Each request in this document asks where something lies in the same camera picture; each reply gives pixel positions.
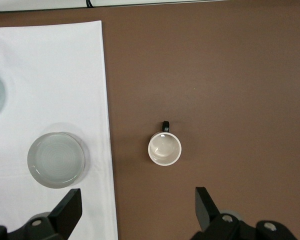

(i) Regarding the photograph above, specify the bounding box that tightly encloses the white cloth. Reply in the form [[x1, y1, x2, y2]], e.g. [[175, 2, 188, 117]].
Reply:
[[0, 20, 119, 240]]

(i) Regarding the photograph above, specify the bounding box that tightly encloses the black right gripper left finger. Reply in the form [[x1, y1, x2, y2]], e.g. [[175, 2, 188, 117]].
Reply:
[[0, 188, 83, 240]]

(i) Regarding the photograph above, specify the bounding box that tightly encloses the gray ceramic plate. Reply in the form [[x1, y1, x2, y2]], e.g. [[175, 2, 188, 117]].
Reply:
[[27, 131, 86, 189]]

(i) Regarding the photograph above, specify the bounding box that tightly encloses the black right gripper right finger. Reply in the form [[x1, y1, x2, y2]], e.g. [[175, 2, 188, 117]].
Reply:
[[191, 186, 300, 240]]

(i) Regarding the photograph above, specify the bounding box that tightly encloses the white mug with black handle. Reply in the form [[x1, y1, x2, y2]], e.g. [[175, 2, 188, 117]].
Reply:
[[147, 120, 183, 167]]

